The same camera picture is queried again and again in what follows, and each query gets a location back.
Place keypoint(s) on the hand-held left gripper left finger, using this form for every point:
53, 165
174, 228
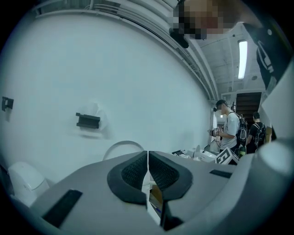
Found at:
96, 202

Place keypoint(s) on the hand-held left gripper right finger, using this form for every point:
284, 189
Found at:
202, 188

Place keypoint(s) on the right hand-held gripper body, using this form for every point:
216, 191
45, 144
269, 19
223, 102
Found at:
226, 157

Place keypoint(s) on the white toilet with wide bowl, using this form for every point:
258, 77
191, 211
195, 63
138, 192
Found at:
124, 149

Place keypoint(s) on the white toilet with tall tank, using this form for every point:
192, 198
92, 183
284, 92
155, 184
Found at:
27, 183

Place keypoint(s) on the green bottle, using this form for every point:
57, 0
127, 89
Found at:
242, 152

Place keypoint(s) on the small black tool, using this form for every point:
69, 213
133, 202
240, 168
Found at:
178, 152

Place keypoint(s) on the dark brown staircase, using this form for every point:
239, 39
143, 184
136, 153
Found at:
248, 101

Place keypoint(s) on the long ceiling light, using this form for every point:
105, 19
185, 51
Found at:
242, 59

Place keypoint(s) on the person's black shirt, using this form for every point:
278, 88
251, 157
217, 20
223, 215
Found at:
268, 52

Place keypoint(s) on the person's head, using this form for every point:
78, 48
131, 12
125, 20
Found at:
206, 18

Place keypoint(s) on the wide black wall bracket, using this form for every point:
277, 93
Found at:
88, 120

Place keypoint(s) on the black head-worn camera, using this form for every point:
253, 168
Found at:
180, 40

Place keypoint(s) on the small black wall bracket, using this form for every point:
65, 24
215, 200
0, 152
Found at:
7, 103

